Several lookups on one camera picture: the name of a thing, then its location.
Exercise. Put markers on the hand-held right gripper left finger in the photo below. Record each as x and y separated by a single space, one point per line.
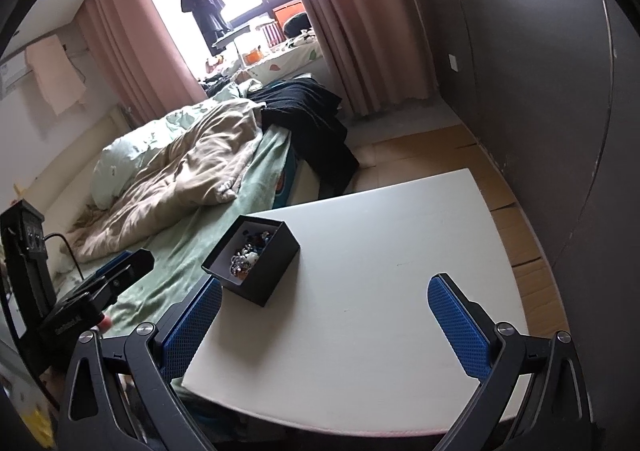
192 326

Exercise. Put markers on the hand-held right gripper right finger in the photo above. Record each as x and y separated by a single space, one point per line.
455 326

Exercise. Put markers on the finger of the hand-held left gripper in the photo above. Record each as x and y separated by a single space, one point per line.
135 263

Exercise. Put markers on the black jewelry box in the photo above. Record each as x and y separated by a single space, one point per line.
270 276

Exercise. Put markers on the green bed sheet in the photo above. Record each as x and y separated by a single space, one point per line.
200 231

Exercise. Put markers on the beige duvet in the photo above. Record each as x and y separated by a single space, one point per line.
175 181

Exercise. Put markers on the light green printed quilt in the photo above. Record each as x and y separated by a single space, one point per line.
125 156

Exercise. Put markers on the yellow object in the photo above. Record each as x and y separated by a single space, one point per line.
40 423

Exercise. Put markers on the white bed base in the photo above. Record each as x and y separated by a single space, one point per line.
302 186

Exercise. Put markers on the pale pink towel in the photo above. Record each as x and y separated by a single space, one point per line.
55 76

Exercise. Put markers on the white air conditioner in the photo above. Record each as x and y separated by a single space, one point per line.
12 76

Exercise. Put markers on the pink curtain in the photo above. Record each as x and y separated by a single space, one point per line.
350 31
130 46

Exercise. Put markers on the black clothing pile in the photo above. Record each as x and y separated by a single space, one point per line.
310 131

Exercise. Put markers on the grey side table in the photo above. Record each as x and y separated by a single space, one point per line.
232 33

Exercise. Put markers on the white printed window cushion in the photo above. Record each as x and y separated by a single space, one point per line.
285 58

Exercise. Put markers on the striped box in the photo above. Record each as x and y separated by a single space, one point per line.
272 32

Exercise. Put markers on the dark green plush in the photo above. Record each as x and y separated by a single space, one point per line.
297 25

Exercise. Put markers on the orange box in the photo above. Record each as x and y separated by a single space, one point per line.
290 11

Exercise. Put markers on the white wall switch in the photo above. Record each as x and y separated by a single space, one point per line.
453 62

